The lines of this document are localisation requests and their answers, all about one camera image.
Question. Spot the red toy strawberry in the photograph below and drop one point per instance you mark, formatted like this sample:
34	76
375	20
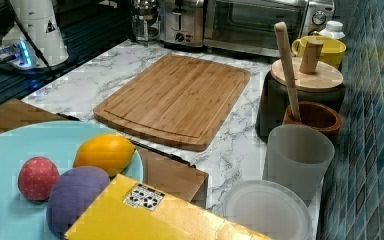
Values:
37	177

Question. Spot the dark canister with wooden lid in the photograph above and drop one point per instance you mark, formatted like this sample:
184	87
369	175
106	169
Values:
324	85

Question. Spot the frosted plastic cup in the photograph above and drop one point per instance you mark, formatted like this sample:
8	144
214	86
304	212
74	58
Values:
297	158

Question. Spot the wooden pestle stick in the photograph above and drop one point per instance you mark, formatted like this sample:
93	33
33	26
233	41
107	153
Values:
280	29

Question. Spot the silver two-slot toaster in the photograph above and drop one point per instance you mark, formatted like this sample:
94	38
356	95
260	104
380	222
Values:
182	22

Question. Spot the yellow ceramic mug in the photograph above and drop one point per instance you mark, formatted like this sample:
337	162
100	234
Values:
332	52

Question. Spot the yellow cardboard box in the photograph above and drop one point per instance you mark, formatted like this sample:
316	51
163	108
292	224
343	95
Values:
129	210

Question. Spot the bamboo cutting board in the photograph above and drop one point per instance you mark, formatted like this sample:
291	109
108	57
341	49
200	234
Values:
178	101

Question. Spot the light blue plate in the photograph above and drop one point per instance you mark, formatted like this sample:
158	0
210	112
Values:
20	218

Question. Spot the clear plastic lid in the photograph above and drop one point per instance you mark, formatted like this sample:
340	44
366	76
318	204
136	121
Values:
268	208

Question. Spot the yellow toy lemon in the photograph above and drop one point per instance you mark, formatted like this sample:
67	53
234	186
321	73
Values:
111	152

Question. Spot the white bottle cap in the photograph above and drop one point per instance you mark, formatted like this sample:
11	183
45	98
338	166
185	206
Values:
333	29

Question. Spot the glass french press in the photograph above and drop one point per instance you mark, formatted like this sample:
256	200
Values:
144	20

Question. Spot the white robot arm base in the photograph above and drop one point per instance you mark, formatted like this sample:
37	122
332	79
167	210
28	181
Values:
35	40

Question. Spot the brown wooden mortar bowl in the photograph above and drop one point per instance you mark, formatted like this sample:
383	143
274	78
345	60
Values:
317	116

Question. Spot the silver toaster oven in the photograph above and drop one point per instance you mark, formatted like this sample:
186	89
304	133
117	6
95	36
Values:
248	25

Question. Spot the purple toy fruit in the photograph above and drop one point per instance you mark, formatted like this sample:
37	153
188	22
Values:
71	195

